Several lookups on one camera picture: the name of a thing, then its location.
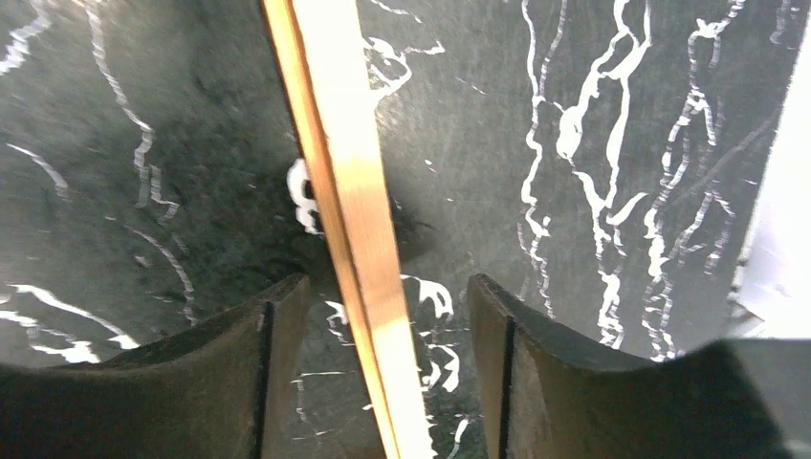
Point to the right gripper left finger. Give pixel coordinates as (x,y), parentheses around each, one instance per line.
(217,390)

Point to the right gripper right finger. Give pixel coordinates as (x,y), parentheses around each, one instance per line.
(549,391)

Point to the wooden picture frame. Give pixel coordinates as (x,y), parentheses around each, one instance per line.
(321,60)

